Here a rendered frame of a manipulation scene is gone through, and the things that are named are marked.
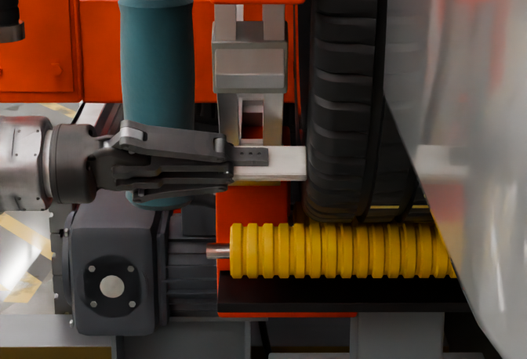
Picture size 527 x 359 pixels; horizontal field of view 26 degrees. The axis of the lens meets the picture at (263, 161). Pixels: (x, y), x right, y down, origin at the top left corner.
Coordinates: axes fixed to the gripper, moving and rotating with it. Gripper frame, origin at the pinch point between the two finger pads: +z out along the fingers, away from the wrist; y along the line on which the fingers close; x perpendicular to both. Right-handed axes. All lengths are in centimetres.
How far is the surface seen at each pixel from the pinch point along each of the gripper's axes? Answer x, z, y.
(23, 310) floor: 27, -47, -117
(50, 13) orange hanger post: 47, -32, -44
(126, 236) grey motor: 13, -19, -48
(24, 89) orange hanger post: 38, -36, -52
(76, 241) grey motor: 13, -26, -49
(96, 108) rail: 59, -32, -94
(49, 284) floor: 35, -44, -126
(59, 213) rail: 29, -34, -76
